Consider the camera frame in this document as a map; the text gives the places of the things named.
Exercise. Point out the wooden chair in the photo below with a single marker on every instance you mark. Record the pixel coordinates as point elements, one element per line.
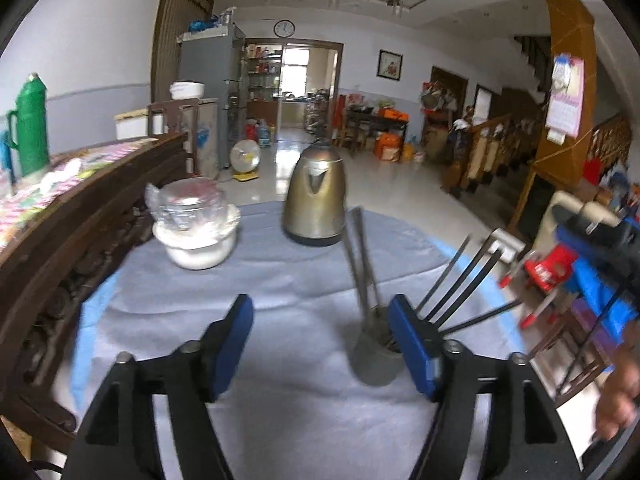
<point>170,117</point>

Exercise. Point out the dark side table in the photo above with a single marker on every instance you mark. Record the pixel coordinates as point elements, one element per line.
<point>372,125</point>

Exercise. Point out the metal utensil cup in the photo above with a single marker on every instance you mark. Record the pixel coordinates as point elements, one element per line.
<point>375,360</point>

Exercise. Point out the glass shelf rack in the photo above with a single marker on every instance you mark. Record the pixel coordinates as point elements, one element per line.
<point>262,75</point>

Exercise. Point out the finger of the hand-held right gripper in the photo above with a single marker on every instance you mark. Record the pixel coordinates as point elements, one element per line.
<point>600,290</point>
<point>585,237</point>

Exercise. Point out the grey refrigerator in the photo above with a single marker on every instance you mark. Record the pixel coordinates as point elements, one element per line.
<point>210,70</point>

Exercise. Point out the round wall clock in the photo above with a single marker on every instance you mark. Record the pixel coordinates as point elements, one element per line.
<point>284,28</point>

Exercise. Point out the golden electric kettle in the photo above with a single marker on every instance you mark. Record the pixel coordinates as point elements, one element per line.
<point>315,195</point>

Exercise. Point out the blue plastic container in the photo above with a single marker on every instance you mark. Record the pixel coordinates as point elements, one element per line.
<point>5,155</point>

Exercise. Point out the orange cardboard box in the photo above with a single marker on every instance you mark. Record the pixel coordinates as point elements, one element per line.
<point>390,145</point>

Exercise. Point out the white step stool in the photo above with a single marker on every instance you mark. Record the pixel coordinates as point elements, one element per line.
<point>502,245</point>

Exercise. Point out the framed wall picture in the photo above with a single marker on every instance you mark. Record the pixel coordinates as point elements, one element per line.
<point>390,64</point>

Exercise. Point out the beige chair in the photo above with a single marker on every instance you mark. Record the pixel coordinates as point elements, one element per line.
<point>575,205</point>

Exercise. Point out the grey cloth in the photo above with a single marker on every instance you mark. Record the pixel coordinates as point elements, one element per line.
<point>300,410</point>

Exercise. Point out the person's right hand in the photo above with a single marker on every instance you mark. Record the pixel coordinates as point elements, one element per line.
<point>617,400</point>

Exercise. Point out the brown wooden door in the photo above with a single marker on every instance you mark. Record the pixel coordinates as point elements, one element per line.
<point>175,35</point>

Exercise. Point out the blue bag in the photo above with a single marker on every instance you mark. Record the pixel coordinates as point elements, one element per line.
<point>202,25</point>

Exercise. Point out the wooden stair railing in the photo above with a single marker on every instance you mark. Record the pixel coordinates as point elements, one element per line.
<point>500,145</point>

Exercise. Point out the white chest freezer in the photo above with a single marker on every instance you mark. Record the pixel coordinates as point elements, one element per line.
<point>205,130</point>

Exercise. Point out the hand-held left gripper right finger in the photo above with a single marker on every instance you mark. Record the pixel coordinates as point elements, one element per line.
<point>412,347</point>

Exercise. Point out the blue water bottle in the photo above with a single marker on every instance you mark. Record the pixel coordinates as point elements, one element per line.
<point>263,135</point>

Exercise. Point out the white box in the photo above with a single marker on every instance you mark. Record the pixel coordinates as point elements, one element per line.
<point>131,125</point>

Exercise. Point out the bundle of dark chopsticks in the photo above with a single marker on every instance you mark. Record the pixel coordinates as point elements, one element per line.
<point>371,292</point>

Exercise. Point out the red plastic stool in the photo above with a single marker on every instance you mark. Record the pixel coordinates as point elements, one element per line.
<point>547,270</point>

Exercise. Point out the green thermos flask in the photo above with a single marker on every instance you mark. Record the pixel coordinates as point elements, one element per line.
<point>30,125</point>

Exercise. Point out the printed table cloth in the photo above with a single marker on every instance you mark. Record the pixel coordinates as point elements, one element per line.
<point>75,170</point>

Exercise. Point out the plastic-wrapped white bowl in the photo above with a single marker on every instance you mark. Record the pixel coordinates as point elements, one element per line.
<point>197,240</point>

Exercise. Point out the wall calendar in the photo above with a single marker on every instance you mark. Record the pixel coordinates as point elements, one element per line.
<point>565,95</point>

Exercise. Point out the orange crate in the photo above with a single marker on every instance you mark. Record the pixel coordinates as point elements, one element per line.
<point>392,112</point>

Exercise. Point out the white basin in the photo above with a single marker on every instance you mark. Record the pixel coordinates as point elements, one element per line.
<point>187,89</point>

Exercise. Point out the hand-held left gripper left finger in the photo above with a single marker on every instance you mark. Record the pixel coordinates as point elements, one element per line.
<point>232,347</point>

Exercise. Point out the blue table cover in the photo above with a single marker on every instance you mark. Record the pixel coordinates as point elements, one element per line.
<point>87,320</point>

